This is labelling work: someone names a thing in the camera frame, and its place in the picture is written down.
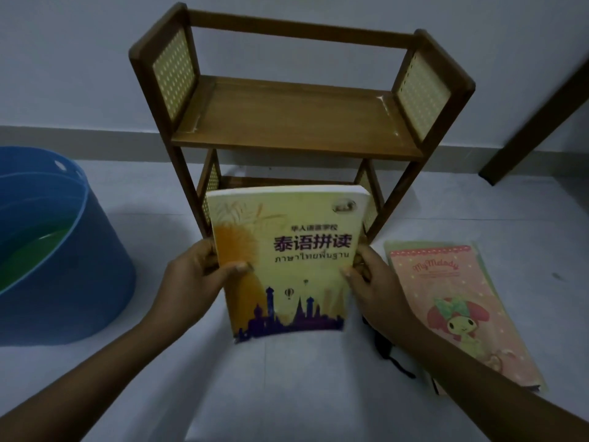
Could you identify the person's right thumb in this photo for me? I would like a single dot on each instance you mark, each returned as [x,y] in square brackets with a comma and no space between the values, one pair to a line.
[350,277]

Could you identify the person's left hand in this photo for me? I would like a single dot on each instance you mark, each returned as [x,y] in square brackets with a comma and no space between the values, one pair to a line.
[188,280]

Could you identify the person's left thumb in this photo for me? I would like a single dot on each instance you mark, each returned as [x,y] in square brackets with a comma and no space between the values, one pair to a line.
[234,270]

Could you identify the person's left forearm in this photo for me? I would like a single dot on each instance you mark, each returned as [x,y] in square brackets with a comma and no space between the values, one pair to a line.
[87,386]

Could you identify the small wooden rattan bookshelf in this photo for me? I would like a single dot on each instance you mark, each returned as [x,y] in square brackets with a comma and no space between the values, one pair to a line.
[299,110]

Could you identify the blue plastic tub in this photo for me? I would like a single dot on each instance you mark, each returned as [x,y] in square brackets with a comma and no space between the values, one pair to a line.
[55,253]

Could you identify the yellow language textbook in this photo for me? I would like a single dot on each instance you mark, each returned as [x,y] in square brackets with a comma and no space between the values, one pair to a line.
[280,257]

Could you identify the dark wooden furniture leg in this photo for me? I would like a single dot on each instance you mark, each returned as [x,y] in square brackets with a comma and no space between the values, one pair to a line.
[538,124]

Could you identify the person's right hand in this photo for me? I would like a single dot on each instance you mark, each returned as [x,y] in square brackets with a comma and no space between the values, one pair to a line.
[382,289]

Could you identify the pink cartoon character notebook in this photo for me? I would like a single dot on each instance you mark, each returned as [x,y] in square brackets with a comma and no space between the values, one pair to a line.
[464,308]

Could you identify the person's right forearm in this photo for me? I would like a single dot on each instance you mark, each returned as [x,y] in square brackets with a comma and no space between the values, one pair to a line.
[487,391]

